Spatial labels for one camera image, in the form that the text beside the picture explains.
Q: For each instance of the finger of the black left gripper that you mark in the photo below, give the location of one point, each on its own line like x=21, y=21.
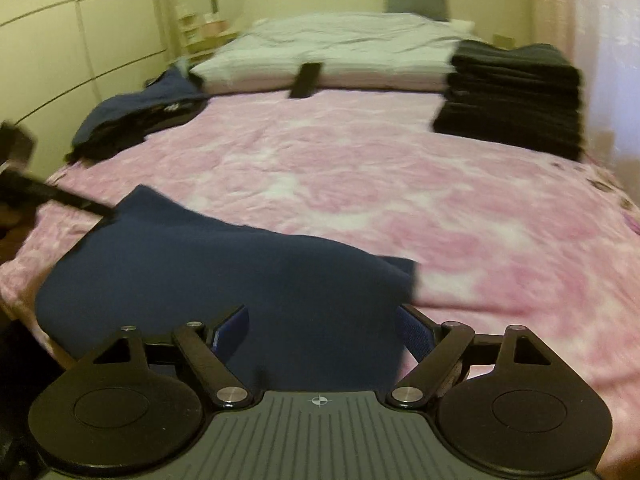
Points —
x=16, y=144
x=19, y=191

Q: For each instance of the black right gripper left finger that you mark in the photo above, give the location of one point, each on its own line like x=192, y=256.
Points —
x=185, y=367

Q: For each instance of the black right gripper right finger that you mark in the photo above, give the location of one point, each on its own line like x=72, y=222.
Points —
x=460, y=368

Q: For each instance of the navy blue garment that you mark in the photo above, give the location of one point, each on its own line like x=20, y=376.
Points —
x=321, y=314

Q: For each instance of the pile of unfolded dark clothes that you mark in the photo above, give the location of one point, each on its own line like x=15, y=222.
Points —
x=125, y=120

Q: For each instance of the stack of folded dark clothes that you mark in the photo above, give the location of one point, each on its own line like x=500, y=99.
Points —
x=529, y=97

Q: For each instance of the white wardrobe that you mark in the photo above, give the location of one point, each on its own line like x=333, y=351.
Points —
x=61, y=58

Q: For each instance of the pink floral bedspread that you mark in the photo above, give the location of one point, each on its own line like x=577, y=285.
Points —
x=498, y=235

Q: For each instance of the white bedside shelf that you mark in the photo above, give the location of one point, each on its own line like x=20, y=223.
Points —
x=206, y=25

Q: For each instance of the black phone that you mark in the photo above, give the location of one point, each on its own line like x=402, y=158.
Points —
x=306, y=81

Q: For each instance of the grey striped duvet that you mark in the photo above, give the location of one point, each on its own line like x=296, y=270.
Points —
x=357, y=50

